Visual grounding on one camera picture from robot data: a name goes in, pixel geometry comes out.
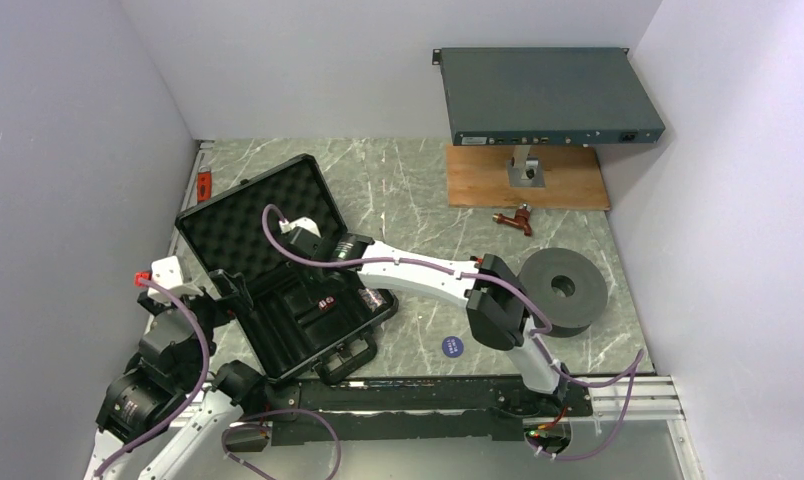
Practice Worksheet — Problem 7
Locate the black poker set case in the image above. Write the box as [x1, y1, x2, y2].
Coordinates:
[175, 154, 398, 385]

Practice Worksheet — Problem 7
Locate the blue dealer button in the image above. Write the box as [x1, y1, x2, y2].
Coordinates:
[441, 336, 464, 358]

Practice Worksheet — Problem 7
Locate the blue tan poker chip stack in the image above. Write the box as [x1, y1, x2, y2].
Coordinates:
[359, 288, 386, 312]

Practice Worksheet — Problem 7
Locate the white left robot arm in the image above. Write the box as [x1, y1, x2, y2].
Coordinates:
[85, 267, 271, 479]

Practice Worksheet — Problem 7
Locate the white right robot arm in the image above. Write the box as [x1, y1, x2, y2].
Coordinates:
[265, 227, 568, 415]

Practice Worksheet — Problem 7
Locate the wooden board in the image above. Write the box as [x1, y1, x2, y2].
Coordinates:
[445, 145, 611, 211]

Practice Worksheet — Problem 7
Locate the copper tap fitting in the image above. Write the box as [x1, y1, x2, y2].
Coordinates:
[492, 203, 533, 237]

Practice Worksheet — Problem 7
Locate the grey metal stand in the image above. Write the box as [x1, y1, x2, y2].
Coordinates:
[506, 145, 545, 188]

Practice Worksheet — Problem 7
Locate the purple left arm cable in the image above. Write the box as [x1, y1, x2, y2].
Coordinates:
[90, 278, 342, 480]

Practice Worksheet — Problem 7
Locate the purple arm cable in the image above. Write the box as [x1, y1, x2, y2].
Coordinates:
[261, 203, 646, 464]
[90, 278, 342, 480]

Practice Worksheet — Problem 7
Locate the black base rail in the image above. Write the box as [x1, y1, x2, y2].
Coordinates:
[226, 375, 593, 446]

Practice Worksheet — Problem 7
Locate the grey rack mount unit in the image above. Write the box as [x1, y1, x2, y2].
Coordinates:
[432, 47, 666, 146]

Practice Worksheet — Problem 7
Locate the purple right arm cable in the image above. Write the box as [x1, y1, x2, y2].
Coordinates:
[261, 203, 646, 464]

